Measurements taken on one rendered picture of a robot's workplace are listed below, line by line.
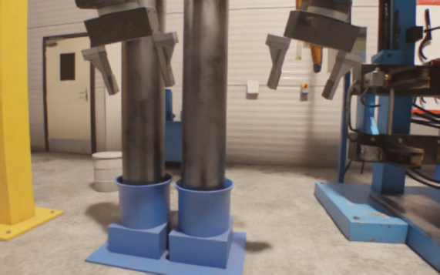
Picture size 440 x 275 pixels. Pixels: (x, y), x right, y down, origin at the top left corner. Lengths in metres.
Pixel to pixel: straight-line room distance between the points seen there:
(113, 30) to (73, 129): 4.24
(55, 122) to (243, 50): 3.57
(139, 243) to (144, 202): 0.20
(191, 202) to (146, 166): 0.27
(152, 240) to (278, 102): 2.75
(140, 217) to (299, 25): 1.02
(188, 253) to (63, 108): 4.07
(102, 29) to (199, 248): 0.93
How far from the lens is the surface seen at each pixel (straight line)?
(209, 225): 1.07
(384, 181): 2.15
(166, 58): 0.47
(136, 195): 1.13
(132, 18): 0.47
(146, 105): 1.09
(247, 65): 3.53
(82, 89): 4.56
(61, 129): 4.88
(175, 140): 2.90
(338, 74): 0.53
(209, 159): 0.99
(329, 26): 0.49
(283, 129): 3.46
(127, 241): 1.25
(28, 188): 1.86
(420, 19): 4.32
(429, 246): 1.55
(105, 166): 2.21
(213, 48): 1.02
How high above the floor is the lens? 0.69
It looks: 5 degrees down
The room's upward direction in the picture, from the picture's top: 1 degrees clockwise
